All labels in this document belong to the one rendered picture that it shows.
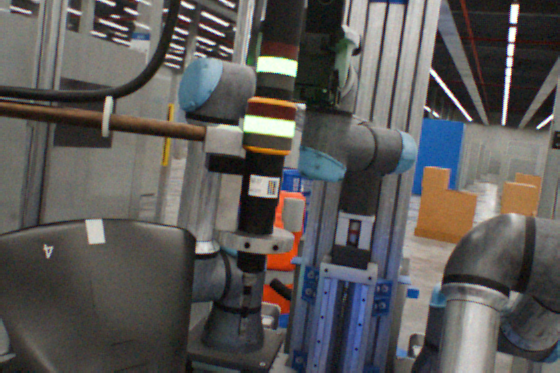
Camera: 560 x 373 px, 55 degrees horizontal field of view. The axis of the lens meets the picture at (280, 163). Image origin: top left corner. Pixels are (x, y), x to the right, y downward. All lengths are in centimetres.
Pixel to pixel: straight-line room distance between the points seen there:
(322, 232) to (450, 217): 840
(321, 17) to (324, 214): 76
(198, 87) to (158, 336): 64
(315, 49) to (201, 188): 58
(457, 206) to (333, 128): 895
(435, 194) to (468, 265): 890
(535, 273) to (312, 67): 43
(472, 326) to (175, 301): 42
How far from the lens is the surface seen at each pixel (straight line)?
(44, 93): 46
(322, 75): 63
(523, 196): 798
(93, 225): 62
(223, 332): 128
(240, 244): 45
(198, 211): 115
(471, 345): 81
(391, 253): 138
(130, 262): 60
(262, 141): 45
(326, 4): 68
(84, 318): 56
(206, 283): 119
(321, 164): 80
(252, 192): 45
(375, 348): 146
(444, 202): 972
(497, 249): 83
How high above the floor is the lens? 156
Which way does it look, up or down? 4 degrees down
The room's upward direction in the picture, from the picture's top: 8 degrees clockwise
